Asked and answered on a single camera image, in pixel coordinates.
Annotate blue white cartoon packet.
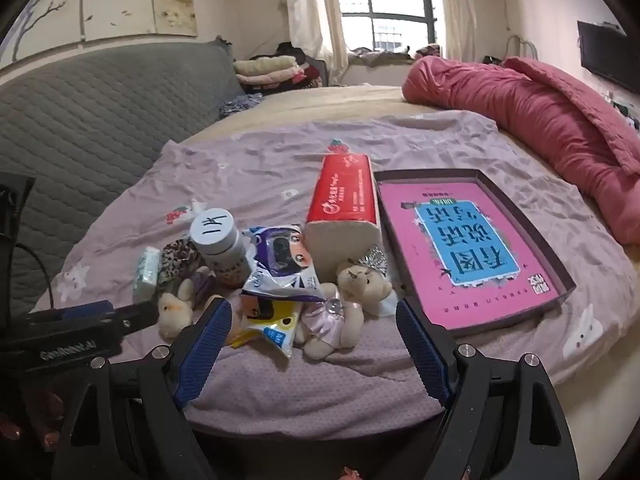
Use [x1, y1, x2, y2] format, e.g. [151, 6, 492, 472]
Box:
[241, 224, 326, 303]

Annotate small white duck plush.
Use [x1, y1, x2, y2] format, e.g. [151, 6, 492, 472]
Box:
[157, 280, 196, 339]

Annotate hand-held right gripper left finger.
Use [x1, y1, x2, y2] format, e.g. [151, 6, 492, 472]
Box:
[52, 297, 236, 480]

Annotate red tissue pack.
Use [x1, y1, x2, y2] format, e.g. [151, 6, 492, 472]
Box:
[305, 154, 383, 286]

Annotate grey quilted headboard cover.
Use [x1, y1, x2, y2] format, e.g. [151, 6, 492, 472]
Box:
[0, 40, 246, 306]

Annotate white lidded bottle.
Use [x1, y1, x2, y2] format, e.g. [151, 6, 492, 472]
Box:
[189, 207, 251, 289]

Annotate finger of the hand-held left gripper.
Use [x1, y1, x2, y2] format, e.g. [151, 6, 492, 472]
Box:
[27, 300, 161, 338]

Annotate clothes on window sill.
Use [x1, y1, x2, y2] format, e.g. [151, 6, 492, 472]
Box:
[347, 45, 443, 66]

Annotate teddy bear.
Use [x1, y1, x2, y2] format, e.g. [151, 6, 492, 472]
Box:
[295, 245, 401, 361]

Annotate small purple plush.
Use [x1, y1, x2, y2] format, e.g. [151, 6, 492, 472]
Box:
[192, 265, 218, 311]

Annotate mint green tissue packet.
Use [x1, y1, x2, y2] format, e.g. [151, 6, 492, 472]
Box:
[132, 246, 162, 301]

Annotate leopard print scrunchie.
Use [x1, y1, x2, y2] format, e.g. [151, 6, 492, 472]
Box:
[159, 239, 203, 286]

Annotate yellow cartoon packet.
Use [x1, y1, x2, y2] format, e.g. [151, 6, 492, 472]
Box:
[232, 295, 301, 359]

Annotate pink printed box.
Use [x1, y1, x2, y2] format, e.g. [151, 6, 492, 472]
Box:
[374, 169, 577, 338]

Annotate dark patterned cloth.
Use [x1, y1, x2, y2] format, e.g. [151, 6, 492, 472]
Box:
[218, 92, 263, 121]

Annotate stack of folded blankets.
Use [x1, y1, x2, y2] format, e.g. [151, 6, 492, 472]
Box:
[232, 55, 326, 96]

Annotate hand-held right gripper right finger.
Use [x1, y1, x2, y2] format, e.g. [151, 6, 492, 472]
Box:
[395, 297, 583, 480]

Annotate black wall television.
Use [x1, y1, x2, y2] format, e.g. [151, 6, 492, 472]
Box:
[576, 20, 640, 93]

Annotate cream curtain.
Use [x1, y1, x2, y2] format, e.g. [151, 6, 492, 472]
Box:
[435, 0, 476, 61]
[285, 0, 348, 86]

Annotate person's left hand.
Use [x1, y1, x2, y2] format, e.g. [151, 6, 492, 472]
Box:
[0, 390, 66, 456]

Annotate pink quilt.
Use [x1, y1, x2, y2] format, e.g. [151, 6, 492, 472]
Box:
[401, 55, 640, 246]

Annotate clutter under television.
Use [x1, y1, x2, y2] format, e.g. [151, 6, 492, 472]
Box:
[612, 100, 640, 131]

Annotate white metal rack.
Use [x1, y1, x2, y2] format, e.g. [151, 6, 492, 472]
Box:
[505, 35, 538, 61]

